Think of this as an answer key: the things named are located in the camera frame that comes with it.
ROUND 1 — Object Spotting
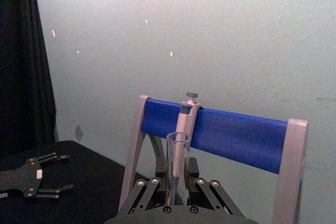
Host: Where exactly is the black table cloth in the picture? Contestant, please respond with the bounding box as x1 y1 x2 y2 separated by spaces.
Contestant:
0 140 148 224

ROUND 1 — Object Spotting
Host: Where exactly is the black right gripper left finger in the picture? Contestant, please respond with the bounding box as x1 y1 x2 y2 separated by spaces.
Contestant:
125 156 169 216

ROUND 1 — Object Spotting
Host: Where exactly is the glass test tube yellow liquid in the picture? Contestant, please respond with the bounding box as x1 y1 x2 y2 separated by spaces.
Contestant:
166 132 191 207

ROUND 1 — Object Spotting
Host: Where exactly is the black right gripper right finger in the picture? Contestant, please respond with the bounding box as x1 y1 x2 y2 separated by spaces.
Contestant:
187 156 243 216

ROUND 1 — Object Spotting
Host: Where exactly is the black curtain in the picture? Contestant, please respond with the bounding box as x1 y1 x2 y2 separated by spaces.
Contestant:
0 0 57 156

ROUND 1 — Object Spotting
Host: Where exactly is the grey pipette with blue tip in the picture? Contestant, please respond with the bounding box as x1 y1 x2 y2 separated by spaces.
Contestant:
174 92 203 162

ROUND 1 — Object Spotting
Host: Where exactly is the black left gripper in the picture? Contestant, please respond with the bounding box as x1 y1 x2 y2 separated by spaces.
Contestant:
0 152 75 199

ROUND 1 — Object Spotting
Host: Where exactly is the grey stand with blue bar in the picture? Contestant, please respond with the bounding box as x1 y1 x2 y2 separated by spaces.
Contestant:
118 94 309 224

